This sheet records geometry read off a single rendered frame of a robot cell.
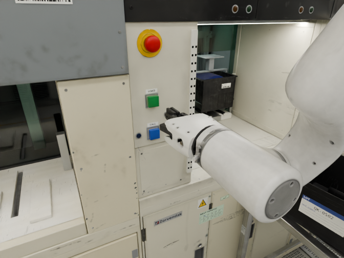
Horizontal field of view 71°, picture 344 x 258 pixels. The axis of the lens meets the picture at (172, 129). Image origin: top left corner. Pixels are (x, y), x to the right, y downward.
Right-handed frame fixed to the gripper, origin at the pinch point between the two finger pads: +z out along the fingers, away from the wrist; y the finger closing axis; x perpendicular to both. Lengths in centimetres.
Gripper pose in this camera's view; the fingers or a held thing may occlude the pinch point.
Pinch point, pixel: (172, 115)
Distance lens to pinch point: 56.3
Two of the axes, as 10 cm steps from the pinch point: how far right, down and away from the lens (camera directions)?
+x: 0.0, -9.0, -4.3
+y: 9.0, -1.9, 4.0
